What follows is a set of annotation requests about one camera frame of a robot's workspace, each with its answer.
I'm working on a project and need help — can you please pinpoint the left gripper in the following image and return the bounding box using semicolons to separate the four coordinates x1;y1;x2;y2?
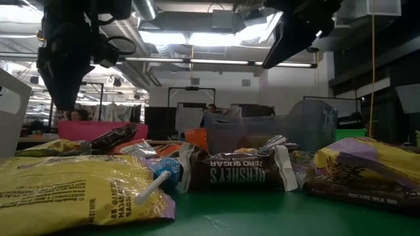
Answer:
35;0;133;112

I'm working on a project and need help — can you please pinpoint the brown Hershey's Zero Sugar packet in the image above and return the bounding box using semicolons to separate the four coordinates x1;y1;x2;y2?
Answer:
177;142;299;193

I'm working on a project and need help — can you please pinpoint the blue lollipop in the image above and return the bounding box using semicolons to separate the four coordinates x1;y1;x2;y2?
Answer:
133;157;184;207

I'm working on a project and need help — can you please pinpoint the orange plastic basket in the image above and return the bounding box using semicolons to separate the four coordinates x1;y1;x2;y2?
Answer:
183;127;209;150

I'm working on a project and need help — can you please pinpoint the smoky transparent plastic bin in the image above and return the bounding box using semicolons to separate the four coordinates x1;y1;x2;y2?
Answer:
202;99;339;155

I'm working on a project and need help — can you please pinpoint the white ventilation unit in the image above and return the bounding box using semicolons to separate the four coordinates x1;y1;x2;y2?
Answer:
341;0;403;20

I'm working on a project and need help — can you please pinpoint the person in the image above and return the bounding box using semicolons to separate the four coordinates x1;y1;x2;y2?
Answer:
199;103;219;129
70;109;90;122

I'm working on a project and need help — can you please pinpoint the green plastic basket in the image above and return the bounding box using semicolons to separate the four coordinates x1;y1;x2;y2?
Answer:
331;128;368;142

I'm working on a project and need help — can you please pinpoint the yellow Sour Patch packet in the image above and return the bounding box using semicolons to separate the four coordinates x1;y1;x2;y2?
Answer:
15;138;82;157
0;153;177;236
310;136;420;194

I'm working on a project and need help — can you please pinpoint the orange Reese's cup packet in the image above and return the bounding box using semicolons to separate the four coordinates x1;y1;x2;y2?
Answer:
107;138;159;161
153;141;183;158

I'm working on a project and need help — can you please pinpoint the pale cloth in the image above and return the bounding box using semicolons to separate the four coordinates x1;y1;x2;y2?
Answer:
98;103;134;123

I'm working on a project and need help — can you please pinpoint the orange Alter Eco truffle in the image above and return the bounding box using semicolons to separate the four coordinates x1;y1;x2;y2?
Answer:
233;147;262;155

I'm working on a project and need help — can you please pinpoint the long ceiling tube light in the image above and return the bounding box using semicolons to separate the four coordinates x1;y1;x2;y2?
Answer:
0;51;318;69

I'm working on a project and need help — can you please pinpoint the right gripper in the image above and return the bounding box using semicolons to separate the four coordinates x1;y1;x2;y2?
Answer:
262;0;344;69

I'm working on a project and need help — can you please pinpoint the patterned cloth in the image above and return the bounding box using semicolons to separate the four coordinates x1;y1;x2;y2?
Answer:
54;102;99;122

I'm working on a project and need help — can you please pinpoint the black monitor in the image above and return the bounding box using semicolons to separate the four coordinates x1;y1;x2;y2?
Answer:
144;106;178;141

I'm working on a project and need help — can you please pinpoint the black camera frame stand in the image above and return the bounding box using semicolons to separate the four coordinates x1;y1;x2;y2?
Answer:
49;81;105;123
167;86;217;108

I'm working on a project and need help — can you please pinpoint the grey fabric panel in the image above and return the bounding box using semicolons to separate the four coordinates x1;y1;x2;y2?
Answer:
175;104;205;140

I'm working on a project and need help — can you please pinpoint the pink plastic bin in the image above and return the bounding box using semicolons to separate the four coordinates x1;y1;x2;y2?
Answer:
57;120;149;143

